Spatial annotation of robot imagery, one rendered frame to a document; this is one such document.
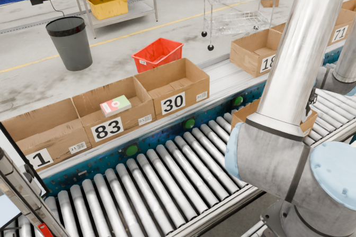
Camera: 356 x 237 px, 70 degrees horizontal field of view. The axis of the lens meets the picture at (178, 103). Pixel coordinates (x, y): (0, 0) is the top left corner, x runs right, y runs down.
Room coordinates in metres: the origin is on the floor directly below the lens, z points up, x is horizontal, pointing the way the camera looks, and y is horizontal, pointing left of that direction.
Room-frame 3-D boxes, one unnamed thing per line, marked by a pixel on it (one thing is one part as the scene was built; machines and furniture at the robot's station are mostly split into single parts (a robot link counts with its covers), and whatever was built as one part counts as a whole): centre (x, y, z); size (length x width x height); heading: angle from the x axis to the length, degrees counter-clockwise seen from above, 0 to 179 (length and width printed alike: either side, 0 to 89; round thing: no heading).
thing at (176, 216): (0.76, 0.14, 0.72); 0.52 x 0.05 x 0.05; 28
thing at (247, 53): (1.70, -0.67, 0.96); 0.39 x 0.29 x 0.17; 118
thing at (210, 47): (3.82, -0.96, 0.52); 1.07 x 0.56 x 1.03; 94
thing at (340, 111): (1.36, -1.01, 0.72); 0.52 x 0.05 x 0.05; 28
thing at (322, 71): (0.88, -0.56, 1.30); 0.12 x 0.12 x 0.09; 54
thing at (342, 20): (2.06, -1.37, 0.96); 0.39 x 0.29 x 0.17; 117
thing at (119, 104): (1.21, 0.38, 0.92); 0.16 x 0.11 x 0.07; 119
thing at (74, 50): (3.43, 1.45, 0.32); 0.50 x 0.50 x 0.64
